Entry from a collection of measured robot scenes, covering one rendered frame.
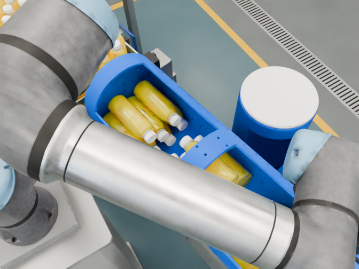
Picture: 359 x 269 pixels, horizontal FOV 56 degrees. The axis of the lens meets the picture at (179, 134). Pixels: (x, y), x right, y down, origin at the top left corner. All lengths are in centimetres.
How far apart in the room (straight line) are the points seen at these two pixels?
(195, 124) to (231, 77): 152
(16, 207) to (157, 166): 50
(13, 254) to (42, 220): 11
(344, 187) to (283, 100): 85
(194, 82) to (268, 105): 143
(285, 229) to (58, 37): 32
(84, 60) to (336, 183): 33
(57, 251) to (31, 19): 65
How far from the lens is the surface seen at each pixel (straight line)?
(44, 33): 41
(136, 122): 105
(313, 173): 44
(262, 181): 108
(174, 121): 108
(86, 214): 95
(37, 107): 36
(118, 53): 137
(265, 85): 129
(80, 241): 93
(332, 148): 46
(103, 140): 36
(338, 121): 261
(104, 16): 46
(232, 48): 287
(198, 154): 88
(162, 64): 157
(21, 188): 79
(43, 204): 89
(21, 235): 90
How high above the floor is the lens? 202
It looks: 59 degrees down
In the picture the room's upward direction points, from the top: 4 degrees counter-clockwise
